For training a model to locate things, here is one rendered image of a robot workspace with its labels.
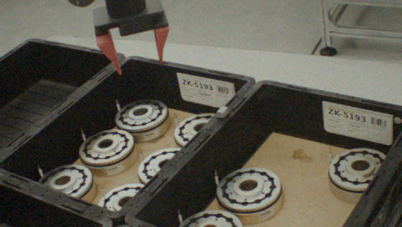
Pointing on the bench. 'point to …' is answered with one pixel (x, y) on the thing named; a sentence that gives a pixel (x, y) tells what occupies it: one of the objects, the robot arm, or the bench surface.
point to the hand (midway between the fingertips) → (139, 63)
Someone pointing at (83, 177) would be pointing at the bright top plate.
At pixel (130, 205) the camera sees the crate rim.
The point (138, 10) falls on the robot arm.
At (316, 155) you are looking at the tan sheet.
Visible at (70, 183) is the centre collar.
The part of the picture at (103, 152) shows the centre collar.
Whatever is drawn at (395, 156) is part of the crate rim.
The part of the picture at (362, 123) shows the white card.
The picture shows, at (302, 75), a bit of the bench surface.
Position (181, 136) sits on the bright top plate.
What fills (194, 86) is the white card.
